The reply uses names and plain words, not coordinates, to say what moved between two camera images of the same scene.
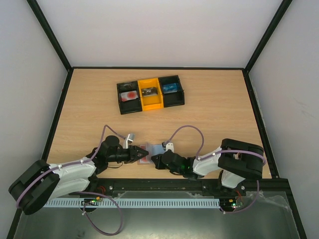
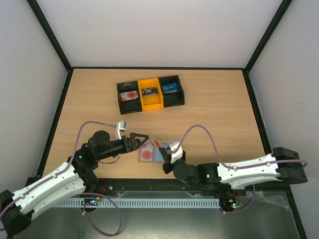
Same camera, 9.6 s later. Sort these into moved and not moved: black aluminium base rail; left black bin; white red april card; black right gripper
Moved: black right gripper
Not moved: left black bin; black aluminium base rail; white red april card
